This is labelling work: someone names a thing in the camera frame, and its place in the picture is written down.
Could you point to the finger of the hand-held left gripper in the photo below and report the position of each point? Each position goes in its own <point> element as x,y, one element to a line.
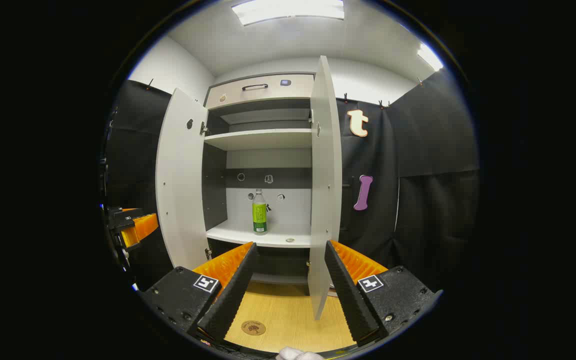
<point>145,226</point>

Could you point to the light grey cabinet drawer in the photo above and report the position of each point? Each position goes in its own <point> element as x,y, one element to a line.
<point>263,95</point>

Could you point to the large ceiling light panel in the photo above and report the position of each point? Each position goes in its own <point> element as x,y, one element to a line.
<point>288,10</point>

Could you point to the black backdrop cloth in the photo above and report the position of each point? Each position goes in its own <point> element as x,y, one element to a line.
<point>433,150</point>

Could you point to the grey cabinet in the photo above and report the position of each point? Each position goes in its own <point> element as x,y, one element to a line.
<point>268,160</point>

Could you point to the grey cabinet shelf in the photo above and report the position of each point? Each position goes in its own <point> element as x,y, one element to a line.
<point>263,139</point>

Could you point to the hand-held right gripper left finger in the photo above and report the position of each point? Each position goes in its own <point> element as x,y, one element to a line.
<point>233,295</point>

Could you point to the narrow ceiling light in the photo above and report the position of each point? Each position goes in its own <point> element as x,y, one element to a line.
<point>429,56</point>

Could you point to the round brown coaster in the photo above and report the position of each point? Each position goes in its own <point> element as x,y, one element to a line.
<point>253,328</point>

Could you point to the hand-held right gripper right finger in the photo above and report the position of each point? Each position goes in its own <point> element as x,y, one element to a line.
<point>348,295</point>

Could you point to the light grey cabinet door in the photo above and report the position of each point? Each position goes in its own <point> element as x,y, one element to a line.
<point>178,175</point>
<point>325,175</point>

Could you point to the green label plastic bottle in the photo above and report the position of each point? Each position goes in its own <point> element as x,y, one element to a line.
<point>259,212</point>

